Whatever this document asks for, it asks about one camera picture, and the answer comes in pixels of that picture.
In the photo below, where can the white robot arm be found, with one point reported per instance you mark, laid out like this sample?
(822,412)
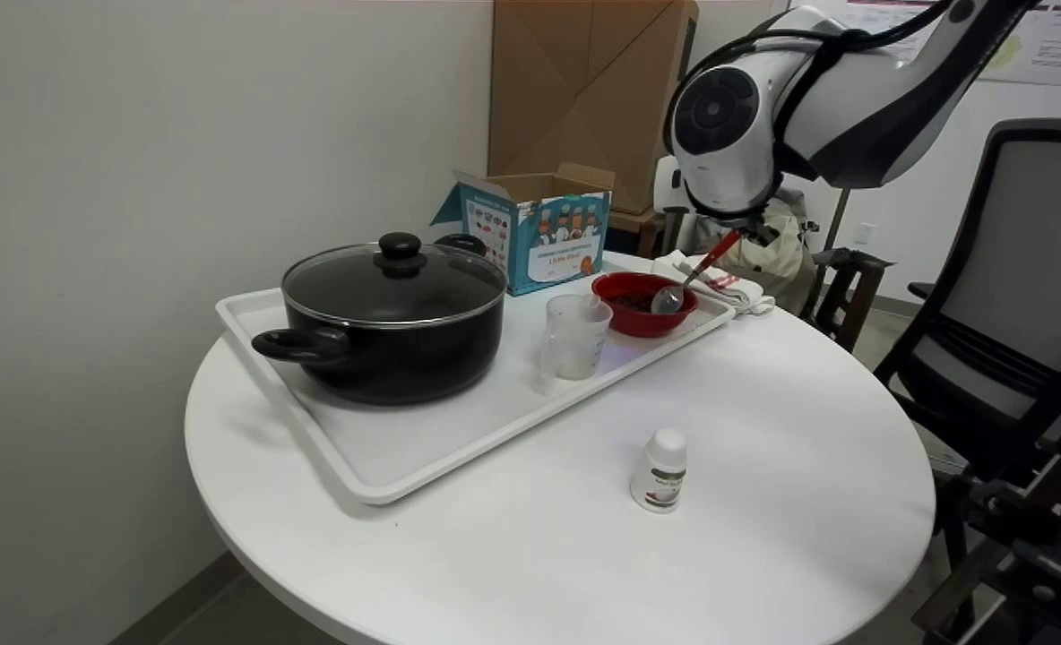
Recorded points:
(817,110)

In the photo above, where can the blue printed cardboard box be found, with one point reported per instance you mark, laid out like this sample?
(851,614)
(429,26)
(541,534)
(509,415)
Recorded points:
(554,239)

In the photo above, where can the black mesh office chair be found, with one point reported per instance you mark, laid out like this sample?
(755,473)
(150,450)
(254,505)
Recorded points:
(1018,274)

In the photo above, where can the small white pill bottle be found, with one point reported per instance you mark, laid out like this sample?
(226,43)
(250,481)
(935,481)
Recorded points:
(662,473)

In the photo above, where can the white plastic tray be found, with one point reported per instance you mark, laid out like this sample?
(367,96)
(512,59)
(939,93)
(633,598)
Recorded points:
(434,440)

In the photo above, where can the large brown cardboard box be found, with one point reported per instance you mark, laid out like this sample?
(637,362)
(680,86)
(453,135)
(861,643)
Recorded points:
(577,83)

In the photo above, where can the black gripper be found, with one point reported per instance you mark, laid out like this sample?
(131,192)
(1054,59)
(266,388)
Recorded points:
(761,231)

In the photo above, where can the glass pot lid black knob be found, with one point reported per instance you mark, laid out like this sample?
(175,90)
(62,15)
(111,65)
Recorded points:
(373,283)

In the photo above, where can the white towel red stripes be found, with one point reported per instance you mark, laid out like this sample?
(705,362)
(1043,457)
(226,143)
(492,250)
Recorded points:
(739,291)

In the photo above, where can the beige grey backpack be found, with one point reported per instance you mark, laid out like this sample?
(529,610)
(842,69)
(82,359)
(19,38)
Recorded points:
(787,255)

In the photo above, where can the red plastic bowl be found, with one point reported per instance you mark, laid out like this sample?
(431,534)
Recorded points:
(624,307)

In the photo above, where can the dark wooden stool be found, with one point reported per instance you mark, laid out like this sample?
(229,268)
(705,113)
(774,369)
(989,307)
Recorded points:
(847,287)

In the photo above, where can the black cooking pot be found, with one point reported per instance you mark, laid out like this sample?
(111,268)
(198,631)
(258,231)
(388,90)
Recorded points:
(398,359)

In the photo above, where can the clear plastic measuring cup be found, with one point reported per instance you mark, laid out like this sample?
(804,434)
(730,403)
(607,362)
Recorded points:
(573,341)

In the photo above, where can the dark wooden low cabinet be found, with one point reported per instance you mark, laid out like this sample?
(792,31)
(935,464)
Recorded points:
(639,225)

